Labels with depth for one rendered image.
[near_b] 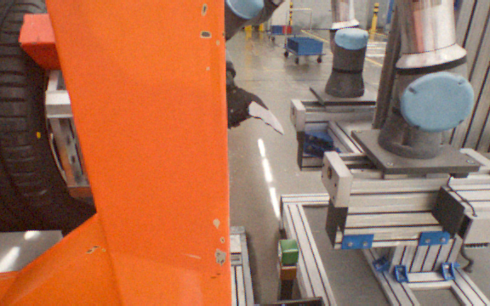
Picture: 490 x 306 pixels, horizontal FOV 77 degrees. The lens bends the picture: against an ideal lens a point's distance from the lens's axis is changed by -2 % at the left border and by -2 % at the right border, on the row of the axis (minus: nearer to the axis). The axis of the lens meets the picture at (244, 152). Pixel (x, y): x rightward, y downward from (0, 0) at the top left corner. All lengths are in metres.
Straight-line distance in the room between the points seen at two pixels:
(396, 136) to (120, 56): 0.65
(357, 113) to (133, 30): 1.06
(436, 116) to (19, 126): 0.78
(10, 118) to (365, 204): 0.80
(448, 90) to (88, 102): 0.55
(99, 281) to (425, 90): 0.61
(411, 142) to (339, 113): 0.50
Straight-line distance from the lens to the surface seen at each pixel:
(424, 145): 0.82
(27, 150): 0.75
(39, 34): 0.72
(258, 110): 0.64
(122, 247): 0.45
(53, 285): 0.56
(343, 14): 1.36
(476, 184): 0.97
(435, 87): 0.64
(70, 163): 0.79
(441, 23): 0.65
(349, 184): 0.80
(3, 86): 0.76
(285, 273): 0.76
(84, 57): 0.34
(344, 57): 1.23
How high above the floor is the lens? 1.15
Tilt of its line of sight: 26 degrees down
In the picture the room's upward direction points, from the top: straight up
